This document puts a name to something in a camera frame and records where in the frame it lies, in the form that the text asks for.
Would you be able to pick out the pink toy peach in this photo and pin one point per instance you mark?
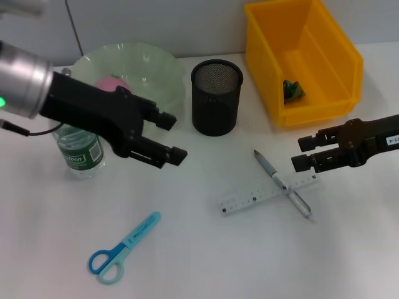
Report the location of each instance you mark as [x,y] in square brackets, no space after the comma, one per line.
[109,83]

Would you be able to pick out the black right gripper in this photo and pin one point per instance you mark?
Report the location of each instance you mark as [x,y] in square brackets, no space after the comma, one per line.
[368,140]

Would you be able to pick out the yellow plastic bin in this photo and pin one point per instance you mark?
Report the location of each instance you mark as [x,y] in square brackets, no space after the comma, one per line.
[327,62]

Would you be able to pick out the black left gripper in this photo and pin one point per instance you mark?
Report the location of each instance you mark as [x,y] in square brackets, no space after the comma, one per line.
[93,112]

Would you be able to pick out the blue plastic scissors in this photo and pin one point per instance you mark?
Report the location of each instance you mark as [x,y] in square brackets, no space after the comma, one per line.
[106,264]

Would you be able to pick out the green plastic wrapper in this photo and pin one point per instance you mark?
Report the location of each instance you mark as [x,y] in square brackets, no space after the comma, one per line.
[293,92]

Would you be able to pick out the green glass fruit bowl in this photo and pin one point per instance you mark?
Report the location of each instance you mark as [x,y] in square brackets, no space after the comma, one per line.
[156,74]

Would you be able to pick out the clear green-label water bottle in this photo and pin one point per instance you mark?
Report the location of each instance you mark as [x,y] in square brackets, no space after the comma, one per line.
[81,159]

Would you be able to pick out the black mesh pen cup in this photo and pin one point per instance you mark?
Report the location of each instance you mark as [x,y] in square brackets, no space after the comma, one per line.
[215,106]

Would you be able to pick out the clear plastic ruler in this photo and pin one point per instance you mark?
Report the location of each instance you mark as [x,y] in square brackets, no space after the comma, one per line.
[243,201]

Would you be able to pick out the grey white pen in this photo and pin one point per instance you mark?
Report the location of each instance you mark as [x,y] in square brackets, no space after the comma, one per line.
[265,163]

